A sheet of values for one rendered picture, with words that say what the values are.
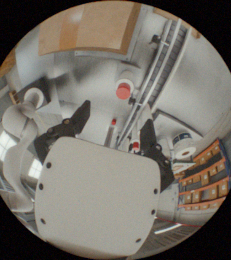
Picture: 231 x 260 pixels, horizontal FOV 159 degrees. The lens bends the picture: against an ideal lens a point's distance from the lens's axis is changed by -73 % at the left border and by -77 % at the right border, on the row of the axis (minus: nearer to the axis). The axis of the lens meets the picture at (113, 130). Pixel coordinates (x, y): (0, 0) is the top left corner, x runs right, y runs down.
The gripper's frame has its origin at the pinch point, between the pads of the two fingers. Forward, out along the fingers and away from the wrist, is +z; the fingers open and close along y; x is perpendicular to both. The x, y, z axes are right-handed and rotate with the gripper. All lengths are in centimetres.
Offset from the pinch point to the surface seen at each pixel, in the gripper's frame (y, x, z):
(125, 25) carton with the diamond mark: -3.4, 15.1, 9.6
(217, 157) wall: 461, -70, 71
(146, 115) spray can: 13.1, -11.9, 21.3
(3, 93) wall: -523, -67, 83
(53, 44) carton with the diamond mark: -19.9, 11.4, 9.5
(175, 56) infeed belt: 17.7, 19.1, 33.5
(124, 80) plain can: -0.5, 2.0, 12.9
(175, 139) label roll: 53, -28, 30
